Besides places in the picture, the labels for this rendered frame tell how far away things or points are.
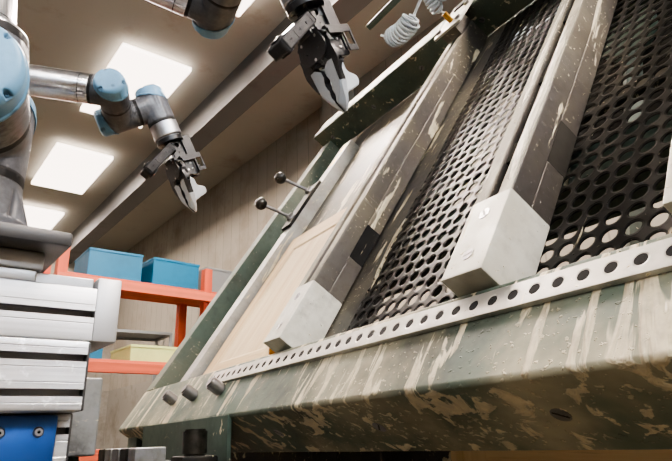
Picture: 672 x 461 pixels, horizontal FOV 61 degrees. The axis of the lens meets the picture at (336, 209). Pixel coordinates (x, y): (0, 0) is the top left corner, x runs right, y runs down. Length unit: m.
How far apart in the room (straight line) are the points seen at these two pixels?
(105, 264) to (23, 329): 3.27
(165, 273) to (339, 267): 3.25
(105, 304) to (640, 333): 0.68
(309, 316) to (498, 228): 0.45
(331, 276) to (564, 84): 0.50
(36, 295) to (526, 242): 0.63
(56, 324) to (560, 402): 0.63
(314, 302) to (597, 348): 0.62
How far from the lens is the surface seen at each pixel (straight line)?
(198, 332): 1.74
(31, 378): 0.85
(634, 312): 0.47
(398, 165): 1.23
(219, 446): 1.03
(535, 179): 0.73
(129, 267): 4.15
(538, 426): 0.57
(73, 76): 1.54
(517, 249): 0.66
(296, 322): 0.98
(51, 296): 0.87
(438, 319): 0.63
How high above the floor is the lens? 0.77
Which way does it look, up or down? 22 degrees up
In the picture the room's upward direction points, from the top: 2 degrees counter-clockwise
